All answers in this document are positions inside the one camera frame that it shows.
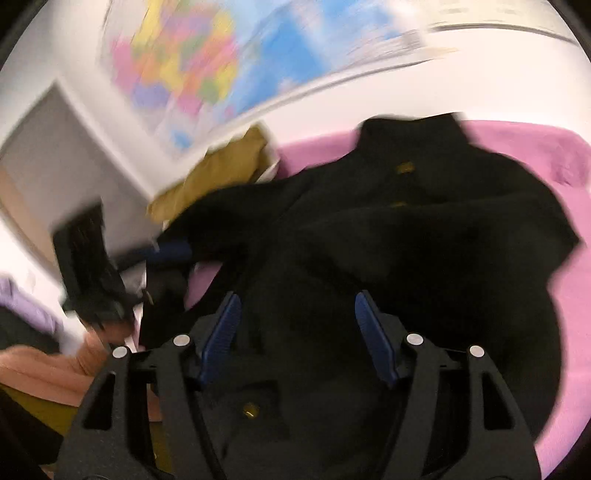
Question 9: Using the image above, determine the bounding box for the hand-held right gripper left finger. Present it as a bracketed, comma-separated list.
[55, 292, 243, 480]

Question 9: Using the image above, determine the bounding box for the purple cloth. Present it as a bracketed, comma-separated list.
[0, 276, 63, 335]

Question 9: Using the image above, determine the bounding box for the black jacket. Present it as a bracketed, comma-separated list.
[139, 113, 580, 480]

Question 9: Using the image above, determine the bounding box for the mustard cloth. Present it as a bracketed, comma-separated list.
[147, 127, 273, 223]

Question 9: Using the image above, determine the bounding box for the white cloth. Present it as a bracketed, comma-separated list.
[256, 157, 281, 183]

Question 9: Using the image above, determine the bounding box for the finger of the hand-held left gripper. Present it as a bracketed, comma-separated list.
[115, 239, 194, 273]

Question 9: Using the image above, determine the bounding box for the person's left hand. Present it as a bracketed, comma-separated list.
[88, 318, 139, 357]

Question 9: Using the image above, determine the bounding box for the person's left forearm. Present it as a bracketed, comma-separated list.
[0, 339, 116, 408]

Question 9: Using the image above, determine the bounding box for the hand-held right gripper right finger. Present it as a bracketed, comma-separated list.
[355, 290, 542, 480]

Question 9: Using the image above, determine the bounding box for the pink bed sheet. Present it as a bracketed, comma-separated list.
[185, 120, 591, 480]

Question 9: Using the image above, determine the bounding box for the colourful wall map poster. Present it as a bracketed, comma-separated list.
[97, 0, 455, 158]

